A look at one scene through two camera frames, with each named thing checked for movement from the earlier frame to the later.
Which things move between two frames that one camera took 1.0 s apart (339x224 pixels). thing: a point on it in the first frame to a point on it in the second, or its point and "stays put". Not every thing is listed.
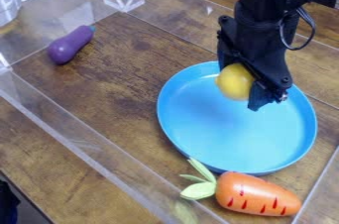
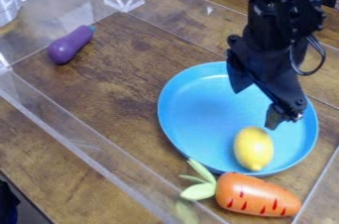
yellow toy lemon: [236, 81] to [254, 148]
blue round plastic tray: [219, 133] stays put
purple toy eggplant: [65, 50] stays put
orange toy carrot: [242, 191] stays put
